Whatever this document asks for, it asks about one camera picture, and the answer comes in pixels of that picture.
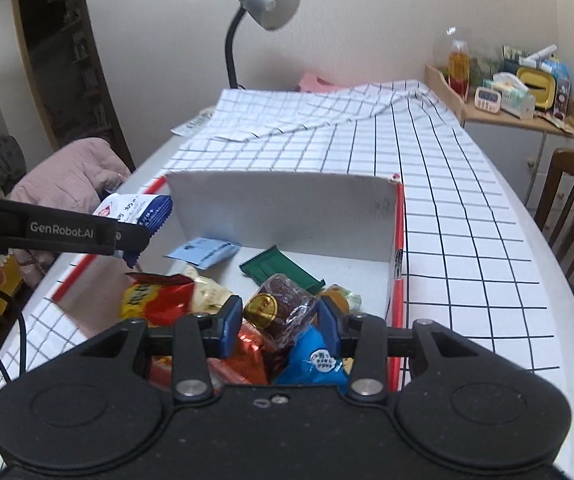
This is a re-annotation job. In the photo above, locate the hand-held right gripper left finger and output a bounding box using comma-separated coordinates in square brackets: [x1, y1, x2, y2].
[81, 295, 244, 404]

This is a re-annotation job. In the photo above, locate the white blue snack packet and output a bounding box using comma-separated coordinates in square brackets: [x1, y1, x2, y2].
[92, 193, 174, 233]

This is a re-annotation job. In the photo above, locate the silver desk lamp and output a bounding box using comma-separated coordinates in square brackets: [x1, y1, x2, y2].
[224, 0, 301, 90]

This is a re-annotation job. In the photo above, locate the cream yellow snack packet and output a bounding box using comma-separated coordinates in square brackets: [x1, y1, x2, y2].
[182, 265, 236, 316]

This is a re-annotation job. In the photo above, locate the red cardboard box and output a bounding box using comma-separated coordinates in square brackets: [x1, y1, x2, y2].
[52, 170, 408, 394]

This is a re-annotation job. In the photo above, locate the red foil snack packet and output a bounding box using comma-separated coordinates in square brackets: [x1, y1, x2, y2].
[212, 322, 271, 387]

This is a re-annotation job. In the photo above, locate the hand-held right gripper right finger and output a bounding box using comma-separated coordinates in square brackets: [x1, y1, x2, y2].
[317, 296, 488, 404]

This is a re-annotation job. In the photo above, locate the grey side cabinet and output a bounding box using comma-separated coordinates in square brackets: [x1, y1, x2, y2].
[462, 120, 574, 211]

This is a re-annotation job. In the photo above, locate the white kitchen timer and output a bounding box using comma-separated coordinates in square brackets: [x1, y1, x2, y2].
[474, 86, 499, 110]

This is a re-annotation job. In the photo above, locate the dark wooden bookshelf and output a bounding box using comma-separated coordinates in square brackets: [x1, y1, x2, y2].
[10, 0, 136, 171]

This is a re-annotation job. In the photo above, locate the green snack bar packet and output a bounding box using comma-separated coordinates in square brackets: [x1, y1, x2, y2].
[239, 245, 327, 295]

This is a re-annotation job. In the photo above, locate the bottle with orange liquid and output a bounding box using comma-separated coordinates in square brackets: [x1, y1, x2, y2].
[448, 40, 470, 99]

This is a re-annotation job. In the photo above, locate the red yellow snack packet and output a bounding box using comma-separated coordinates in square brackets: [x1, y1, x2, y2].
[120, 273, 196, 324]

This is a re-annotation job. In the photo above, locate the brown cake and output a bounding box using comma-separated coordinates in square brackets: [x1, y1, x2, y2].
[243, 273, 320, 349]

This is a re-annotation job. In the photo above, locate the yellow bag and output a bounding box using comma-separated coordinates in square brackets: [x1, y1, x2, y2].
[0, 255, 24, 317]

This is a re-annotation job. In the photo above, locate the white checked tablecloth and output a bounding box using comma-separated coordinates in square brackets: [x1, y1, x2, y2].
[0, 79, 564, 467]

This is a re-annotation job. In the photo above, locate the pale green tissue box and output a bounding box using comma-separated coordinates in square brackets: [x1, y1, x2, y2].
[484, 72, 536, 120]

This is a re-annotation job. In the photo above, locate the round brown pastry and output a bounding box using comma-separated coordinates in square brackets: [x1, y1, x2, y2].
[317, 284, 363, 314]

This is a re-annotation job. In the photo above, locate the yellow storage box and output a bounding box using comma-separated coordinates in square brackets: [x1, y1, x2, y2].
[516, 66, 558, 111]

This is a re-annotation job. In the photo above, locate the blue patterned packet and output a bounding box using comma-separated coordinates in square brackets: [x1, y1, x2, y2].
[542, 57, 572, 121]

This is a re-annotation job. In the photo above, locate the clear plastic bottle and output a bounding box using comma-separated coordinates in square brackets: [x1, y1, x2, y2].
[432, 26, 472, 69]

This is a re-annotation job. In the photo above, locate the white tube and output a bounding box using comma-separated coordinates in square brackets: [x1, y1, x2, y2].
[519, 45, 558, 69]

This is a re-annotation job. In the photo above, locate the wooden tray organizer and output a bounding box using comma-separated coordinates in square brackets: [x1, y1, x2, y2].
[424, 62, 574, 144]

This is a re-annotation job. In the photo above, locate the pink padded jacket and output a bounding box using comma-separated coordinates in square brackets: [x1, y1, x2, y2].
[10, 137, 132, 286]

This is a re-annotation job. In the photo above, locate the clear plastic packet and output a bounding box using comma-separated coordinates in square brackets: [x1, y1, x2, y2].
[171, 107, 218, 137]

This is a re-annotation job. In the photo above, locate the light blue flat packet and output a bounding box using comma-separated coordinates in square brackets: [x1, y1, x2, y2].
[166, 237, 241, 269]

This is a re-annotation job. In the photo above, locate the green patterned box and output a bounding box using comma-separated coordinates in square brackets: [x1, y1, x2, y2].
[503, 45, 524, 74]

